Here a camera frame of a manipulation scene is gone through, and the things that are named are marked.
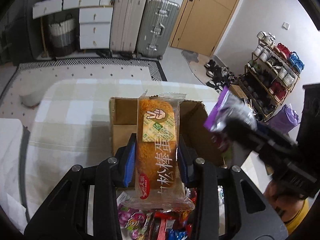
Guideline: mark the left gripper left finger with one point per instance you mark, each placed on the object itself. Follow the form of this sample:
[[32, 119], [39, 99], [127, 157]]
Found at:
[[83, 205]]

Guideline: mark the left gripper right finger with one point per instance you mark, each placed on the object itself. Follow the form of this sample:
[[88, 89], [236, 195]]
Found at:
[[228, 204]]

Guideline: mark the meat floss cake packet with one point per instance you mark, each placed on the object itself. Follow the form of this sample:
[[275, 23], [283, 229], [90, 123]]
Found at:
[[158, 182]]

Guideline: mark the purple snack packet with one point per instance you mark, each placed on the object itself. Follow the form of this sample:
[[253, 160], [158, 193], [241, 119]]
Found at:
[[227, 112]]

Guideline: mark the yellow sleeve forearm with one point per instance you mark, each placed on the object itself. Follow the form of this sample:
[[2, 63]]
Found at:
[[294, 213]]

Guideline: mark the right hand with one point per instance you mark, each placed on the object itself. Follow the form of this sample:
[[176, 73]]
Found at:
[[277, 198]]

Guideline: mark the purple bag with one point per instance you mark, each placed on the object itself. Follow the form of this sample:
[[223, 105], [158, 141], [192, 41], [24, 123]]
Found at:
[[285, 120]]

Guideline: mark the purple grape candy packet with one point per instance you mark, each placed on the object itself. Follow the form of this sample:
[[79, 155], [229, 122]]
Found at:
[[134, 223]]

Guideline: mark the red white snack packet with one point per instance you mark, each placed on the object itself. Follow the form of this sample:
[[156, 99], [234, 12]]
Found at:
[[172, 215]]

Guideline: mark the checkered tablecloth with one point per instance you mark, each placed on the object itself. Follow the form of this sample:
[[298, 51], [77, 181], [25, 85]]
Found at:
[[72, 127]]

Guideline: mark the shoe rack with shoes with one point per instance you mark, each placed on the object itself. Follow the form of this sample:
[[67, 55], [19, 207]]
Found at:
[[270, 75]]

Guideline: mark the SF cardboard box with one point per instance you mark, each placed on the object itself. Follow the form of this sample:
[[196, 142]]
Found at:
[[123, 118]]

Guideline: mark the woven laundry basket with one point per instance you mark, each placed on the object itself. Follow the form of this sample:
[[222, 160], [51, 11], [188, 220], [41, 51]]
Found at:
[[62, 35]]

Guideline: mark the wooden door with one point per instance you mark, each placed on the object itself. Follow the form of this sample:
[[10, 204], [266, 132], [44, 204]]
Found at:
[[201, 24]]

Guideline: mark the white drawer desk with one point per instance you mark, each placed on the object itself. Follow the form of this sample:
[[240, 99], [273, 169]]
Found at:
[[95, 17]]

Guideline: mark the silver suitcase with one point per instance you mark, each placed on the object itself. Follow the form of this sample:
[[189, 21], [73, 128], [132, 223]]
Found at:
[[158, 20]]

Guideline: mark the beige suitcase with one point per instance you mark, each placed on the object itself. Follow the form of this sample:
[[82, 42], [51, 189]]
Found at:
[[126, 20]]

